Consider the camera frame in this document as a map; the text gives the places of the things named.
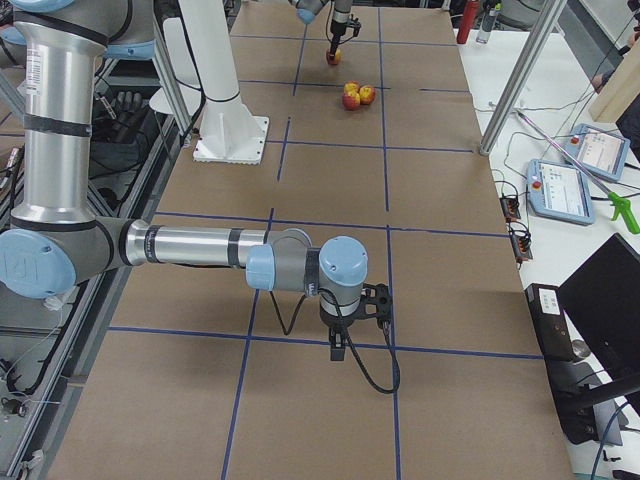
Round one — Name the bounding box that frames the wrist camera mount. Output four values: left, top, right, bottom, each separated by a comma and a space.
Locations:
346, 14, 361, 37
360, 283, 393, 322

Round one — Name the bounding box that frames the far orange connector block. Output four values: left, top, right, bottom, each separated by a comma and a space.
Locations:
499, 180, 521, 222

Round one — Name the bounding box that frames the green handled grabber stick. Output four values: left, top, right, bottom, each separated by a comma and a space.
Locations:
514, 108, 639, 234

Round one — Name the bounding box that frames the white camera pedestal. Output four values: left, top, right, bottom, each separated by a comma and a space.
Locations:
150, 1, 269, 164

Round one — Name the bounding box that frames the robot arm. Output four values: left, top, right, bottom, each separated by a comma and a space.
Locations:
1, 1, 368, 360
289, 0, 360, 60

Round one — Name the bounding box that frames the far teach pendant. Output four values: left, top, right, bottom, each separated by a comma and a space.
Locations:
565, 123, 630, 182

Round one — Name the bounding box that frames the black mini computer box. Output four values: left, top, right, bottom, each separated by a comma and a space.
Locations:
525, 283, 623, 446

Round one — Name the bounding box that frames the aluminium frame post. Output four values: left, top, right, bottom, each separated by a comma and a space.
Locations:
479, 0, 567, 156

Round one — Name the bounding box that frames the red yellow apple front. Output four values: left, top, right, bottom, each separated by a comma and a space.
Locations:
341, 90, 361, 111

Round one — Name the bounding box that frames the near orange connector block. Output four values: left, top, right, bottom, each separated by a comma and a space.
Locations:
507, 221, 533, 265

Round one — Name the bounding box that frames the carried red yellow apple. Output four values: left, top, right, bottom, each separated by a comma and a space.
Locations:
325, 49, 342, 66

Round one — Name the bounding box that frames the near teach pendant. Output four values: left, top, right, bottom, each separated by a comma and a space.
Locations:
526, 159, 595, 225

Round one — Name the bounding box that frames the teach pendant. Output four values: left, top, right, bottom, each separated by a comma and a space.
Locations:
526, 159, 595, 225
565, 123, 630, 182

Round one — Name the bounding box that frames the red bottle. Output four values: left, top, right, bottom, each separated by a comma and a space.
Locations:
456, 0, 479, 45

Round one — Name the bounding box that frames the red yellow apple back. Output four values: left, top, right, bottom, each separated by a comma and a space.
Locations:
343, 81, 360, 93

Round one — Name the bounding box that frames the black monitor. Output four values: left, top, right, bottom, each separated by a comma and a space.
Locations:
555, 232, 640, 386

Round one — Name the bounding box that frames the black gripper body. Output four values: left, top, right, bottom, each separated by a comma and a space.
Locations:
331, 20, 347, 36
320, 299, 364, 330

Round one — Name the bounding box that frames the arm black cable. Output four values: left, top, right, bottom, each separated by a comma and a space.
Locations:
268, 289, 402, 395

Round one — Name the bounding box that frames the orange connector block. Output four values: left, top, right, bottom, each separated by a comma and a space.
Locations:
499, 180, 521, 222
507, 221, 533, 265

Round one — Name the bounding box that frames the clear water bottle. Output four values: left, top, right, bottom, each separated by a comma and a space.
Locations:
476, 0, 502, 44

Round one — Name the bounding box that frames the red yellow apple side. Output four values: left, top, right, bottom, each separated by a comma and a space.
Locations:
358, 85, 376, 105

